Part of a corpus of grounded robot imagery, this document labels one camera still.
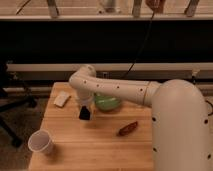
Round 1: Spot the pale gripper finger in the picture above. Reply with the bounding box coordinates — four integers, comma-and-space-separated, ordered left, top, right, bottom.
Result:
88, 105, 95, 120

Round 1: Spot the black rectangular eraser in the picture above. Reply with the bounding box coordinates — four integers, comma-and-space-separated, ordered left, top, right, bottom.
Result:
79, 106, 90, 120

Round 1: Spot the brown oblong toy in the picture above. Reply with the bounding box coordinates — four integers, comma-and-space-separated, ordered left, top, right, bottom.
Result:
118, 122, 138, 136

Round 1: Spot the white paper cup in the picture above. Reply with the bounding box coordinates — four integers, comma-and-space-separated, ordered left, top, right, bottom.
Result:
28, 130, 54, 155

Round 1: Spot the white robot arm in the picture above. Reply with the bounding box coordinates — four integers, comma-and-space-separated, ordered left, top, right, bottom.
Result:
69, 65, 213, 171

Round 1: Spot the black office chair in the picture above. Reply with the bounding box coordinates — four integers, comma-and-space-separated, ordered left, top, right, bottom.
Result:
0, 61, 38, 148

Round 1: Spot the green bowl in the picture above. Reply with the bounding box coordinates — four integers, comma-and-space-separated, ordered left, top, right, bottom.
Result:
94, 94, 122, 112

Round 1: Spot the black hanging cable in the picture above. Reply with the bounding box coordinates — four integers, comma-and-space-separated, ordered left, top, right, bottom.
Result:
120, 11, 156, 82

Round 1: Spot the white sponge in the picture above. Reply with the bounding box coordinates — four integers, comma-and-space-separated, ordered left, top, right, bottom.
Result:
54, 91, 70, 107

